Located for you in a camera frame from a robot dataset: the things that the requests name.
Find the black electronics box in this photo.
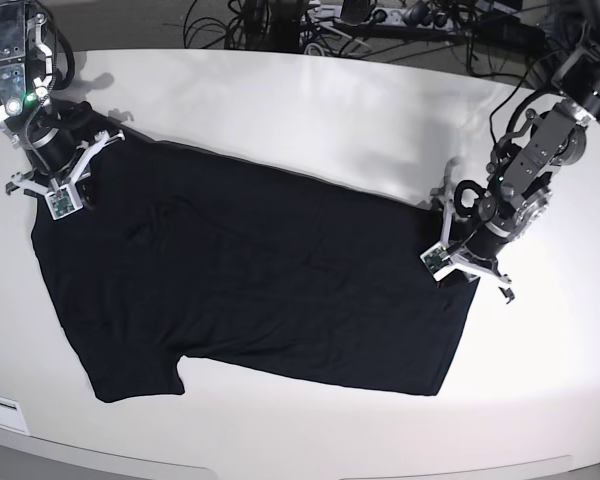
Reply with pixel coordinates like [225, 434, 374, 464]
[474, 22, 546, 57]

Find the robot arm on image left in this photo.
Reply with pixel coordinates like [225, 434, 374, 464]
[0, 1, 125, 220]

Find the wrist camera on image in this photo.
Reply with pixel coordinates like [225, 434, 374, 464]
[420, 242, 453, 282]
[44, 184, 84, 220]

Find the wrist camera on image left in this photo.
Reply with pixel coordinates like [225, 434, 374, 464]
[44, 184, 84, 220]

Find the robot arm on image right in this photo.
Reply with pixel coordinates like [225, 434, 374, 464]
[420, 27, 600, 300]

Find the white label plate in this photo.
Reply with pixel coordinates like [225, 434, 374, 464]
[0, 397, 30, 436]

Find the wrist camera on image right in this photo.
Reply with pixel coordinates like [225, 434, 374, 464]
[420, 242, 453, 282]

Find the black floor cable bundle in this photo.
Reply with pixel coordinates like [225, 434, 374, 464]
[184, 0, 381, 56]

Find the white power strip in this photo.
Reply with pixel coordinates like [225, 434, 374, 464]
[371, 3, 454, 31]

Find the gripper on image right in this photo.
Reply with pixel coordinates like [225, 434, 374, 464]
[431, 159, 515, 303]

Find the black T-shirt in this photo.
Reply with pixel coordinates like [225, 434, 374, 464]
[31, 130, 477, 403]

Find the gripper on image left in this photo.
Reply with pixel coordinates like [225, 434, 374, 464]
[5, 130, 125, 211]

